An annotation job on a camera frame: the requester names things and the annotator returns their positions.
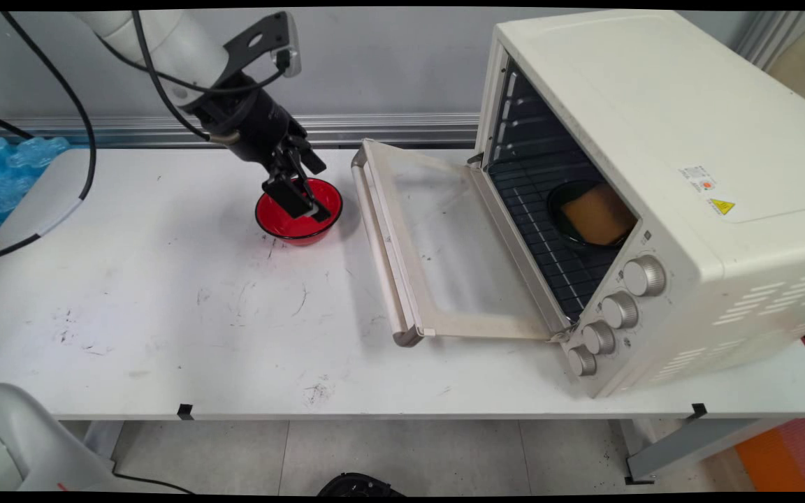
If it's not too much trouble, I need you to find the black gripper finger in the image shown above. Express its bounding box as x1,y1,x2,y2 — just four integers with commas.
288,136,333,224
261,157,315,219

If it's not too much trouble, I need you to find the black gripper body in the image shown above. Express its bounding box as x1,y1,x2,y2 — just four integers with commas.
195,72,307,170

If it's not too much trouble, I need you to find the cream glass oven door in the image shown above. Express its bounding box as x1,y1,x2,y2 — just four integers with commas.
350,138,571,348

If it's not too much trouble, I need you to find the red bowl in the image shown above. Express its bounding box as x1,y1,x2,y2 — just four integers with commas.
254,177,343,247

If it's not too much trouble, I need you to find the black round floor object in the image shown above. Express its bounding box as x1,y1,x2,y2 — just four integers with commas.
317,472,405,497

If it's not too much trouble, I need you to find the cream toaster oven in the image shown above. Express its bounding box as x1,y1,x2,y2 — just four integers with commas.
479,8,805,399

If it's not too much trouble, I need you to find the large silver oven knob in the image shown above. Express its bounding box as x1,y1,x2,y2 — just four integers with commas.
622,254,666,298

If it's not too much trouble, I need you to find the white label sticker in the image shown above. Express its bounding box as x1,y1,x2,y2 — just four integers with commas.
678,164,718,194

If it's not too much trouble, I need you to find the grey ribbed column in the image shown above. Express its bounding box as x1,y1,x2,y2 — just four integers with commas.
733,10,805,71

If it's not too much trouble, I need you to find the grey table leg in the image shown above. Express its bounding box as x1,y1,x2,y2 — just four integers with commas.
625,417,789,484

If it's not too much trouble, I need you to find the orange floor board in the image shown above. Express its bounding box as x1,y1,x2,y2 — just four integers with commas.
734,412,805,493

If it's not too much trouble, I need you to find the aluminium rail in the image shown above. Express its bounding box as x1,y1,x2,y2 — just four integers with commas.
0,114,481,150

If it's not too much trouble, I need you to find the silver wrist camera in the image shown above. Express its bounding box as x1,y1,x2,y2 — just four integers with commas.
275,12,303,78

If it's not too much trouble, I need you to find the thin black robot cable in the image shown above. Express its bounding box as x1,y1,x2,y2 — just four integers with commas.
101,10,290,146

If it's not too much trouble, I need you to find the black cable with white tape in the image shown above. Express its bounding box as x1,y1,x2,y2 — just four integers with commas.
0,10,98,265

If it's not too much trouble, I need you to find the black wire oven rack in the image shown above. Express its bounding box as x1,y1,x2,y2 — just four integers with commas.
488,162,621,323

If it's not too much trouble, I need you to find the black background cable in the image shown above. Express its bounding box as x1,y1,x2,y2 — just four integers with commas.
0,108,35,140

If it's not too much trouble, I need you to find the black floor cable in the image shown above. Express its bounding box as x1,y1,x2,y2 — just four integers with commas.
112,464,195,495

